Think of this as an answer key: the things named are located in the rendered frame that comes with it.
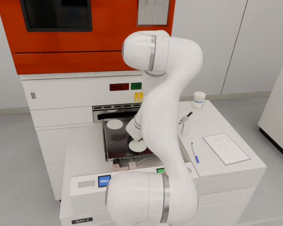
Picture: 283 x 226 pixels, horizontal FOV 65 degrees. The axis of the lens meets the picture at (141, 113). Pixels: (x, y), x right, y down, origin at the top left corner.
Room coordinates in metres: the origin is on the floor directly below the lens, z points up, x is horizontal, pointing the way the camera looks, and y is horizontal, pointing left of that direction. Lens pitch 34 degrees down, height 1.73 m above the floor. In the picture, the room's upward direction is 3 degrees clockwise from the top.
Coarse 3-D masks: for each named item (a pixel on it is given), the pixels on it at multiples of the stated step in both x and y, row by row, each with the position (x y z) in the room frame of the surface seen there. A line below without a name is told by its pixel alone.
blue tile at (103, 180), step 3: (99, 177) 0.62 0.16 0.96; (102, 177) 0.62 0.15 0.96; (105, 177) 0.62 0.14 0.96; (108, 177) 0.62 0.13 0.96; (99, 180) 0.60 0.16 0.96; (102, 180) 0.60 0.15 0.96; (105, 180) 0.60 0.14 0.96; (108, 180) 0.60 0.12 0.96; (99, 183) 0.59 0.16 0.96; (102, 183) 0.59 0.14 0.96; (105, 183) 0.59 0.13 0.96
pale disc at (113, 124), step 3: (111, 120) 1.12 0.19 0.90; (114, 120) 1.12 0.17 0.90; (117, 120) 1.12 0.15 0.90; (108, 123) 1.08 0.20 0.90; (111, 123) 1.09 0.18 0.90; (114, 123) 1.09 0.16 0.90; (117, 123) 1.09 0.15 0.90; (120, 123) 1.09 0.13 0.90; (108, 126) 1.05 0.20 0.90; (111, 126) 1.05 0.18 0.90; (114, 126) 1.06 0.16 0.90; (117, 126) 1.06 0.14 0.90; (120, 126) 1.06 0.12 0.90
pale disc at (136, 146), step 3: (132, 141) 0.93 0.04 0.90; (135, 141) 0.93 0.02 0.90; (141, 141) 0.93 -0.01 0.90; (129, 144) 0.90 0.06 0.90; (132, 144) 0.90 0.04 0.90; (135, 144) 0.91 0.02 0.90; (138, 144) 0.91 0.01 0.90; (141, 144) 0.91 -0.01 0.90; (144, 144) 0.91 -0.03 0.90; (129, 147) 0.88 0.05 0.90; (132, 147) 0.88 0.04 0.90; (135, 147) 0.88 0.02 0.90; (138, 147) 0.89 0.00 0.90; (141, 147) 0.89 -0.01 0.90; (144, 147) 0.89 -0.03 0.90; (135, 150) 0.86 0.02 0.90; (138, 150) 0.86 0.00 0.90; (141, 150) 0.86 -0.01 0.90
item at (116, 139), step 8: (104, 120) 1.11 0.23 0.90; (120, 120) 1.12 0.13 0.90; (128, 120) 1.13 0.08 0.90; (120, 128) 1.04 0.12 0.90; (112, 136) 0.96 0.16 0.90; (120, 136) 0.97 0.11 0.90; (112, 144) 0.90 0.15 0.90; (120, 144) 0.90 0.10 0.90; (128, 144) 0.90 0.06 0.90; (112, 152) 0.83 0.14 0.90; (120, 152) 0.84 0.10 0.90; (128, 152) 0.84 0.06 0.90; (136, 152) 0.84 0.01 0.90; (144, 152) 0.85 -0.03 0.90; (152, 152) 0.85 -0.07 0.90
